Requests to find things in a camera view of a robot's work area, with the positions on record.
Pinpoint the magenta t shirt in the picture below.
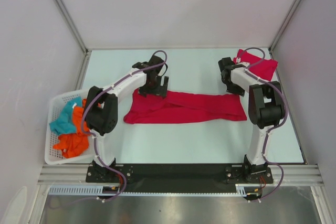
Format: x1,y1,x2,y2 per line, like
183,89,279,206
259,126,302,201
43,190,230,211
123,91,247,124
235,49,278,81

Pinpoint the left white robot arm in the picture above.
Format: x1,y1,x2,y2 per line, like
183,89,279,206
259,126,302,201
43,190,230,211
81,50,169,182

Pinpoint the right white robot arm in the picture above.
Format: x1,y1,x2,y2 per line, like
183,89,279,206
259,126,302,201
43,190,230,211
218,57,287,183

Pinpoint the folded magenta t shirt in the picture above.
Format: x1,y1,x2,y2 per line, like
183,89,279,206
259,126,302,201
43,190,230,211
235,49,278,81

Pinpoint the teal t shirt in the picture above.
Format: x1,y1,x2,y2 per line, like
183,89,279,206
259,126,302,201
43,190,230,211
49,97,82,136

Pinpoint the orange t shirt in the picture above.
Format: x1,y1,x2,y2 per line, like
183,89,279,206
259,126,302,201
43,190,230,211
53,99,89,158

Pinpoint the white plastic laundry basket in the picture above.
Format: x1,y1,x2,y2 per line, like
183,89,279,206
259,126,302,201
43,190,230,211
45,89,94,165

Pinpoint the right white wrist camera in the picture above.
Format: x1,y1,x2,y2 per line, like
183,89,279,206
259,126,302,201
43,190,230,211
233,57,250,68

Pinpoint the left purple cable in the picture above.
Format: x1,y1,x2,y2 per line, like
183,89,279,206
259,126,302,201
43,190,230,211
81,50,169,204

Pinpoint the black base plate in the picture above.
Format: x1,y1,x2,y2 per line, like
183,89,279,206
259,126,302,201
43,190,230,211
86,163,274,189

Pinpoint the grey slotted cable duct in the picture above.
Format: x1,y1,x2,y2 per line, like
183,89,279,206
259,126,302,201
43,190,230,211
49,184,261,197

